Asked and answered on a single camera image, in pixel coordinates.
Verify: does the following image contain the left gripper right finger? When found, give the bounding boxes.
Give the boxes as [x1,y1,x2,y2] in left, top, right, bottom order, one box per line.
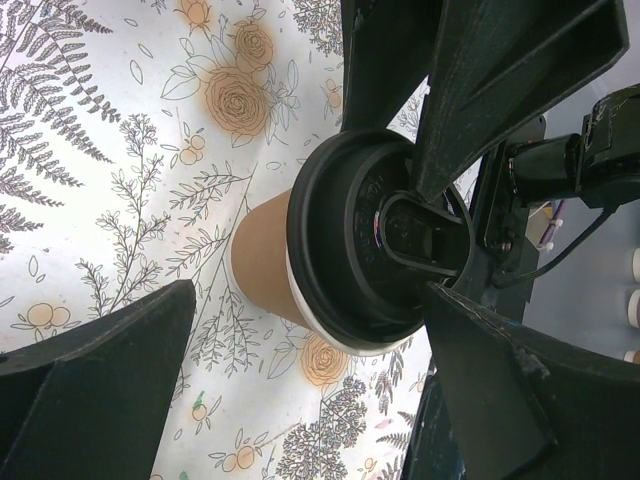
[427,284,639,479]

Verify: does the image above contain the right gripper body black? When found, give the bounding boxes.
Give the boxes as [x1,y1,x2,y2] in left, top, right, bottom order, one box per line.
[479,84,640,301]

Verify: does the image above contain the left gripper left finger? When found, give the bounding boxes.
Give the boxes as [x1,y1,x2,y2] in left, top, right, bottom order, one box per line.
[1,280,196,479]

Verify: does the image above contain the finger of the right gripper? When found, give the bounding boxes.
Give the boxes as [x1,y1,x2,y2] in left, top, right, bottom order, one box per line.
[340,0,443,131]
[414,0,628,200]

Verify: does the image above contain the black plastic cup lid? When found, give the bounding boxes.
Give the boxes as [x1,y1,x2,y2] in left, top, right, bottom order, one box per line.
[286,130,474,356]

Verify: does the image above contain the brown paper coffee cup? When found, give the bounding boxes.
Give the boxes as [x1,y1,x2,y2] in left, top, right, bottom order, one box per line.
[226,190,418,357]

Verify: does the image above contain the floral table mat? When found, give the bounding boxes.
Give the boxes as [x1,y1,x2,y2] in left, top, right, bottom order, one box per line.
[1,1,433,479]

